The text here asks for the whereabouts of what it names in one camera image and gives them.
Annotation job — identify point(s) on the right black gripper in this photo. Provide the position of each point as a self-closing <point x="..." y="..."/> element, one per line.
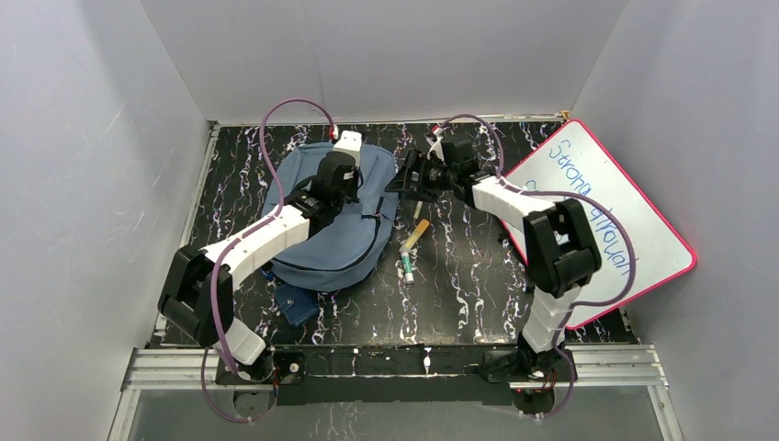
<point x="417" y="163"/>

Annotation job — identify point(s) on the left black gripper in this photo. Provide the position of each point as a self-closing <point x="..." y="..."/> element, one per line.
<point x="335" y="176"/>

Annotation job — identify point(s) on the blue student backpack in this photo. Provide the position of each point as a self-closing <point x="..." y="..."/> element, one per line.
<point x="346" y="252"/>

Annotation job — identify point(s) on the green white glue stick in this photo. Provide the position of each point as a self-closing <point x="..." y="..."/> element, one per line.
<point x="407" y="267"/>

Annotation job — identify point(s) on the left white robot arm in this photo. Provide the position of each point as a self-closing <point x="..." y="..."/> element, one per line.
<point x="199" y="287"/>

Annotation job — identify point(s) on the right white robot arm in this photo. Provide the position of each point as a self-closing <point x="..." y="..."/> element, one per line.
<point x="560" y="251"/>

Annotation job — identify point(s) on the white pen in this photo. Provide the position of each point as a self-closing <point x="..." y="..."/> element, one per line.
<point x="417" y="210"/>

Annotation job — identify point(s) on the yellow orange highlighter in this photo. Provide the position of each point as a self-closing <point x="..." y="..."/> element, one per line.
<point x="415" y="236"/>

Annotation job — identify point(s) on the navy snap wallet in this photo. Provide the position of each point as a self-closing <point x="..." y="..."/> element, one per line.
<point x="298" y="305"/>

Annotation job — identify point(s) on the pink framed whiteboard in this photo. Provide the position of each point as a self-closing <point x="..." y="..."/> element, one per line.
<point x="573" y="160"/>

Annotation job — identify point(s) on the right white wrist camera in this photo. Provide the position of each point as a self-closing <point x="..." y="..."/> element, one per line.
<point x="435" y="144"/>

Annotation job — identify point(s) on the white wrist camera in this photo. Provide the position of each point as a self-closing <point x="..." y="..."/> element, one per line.
<point x="350" y="143"/>
<point x="435" y="144"/>

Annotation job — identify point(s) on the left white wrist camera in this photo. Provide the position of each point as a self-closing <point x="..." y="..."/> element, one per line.
<point x="350" y="143"/>

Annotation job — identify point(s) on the black front rail frame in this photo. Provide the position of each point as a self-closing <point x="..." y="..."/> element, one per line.
<point x="311" y="374"/>

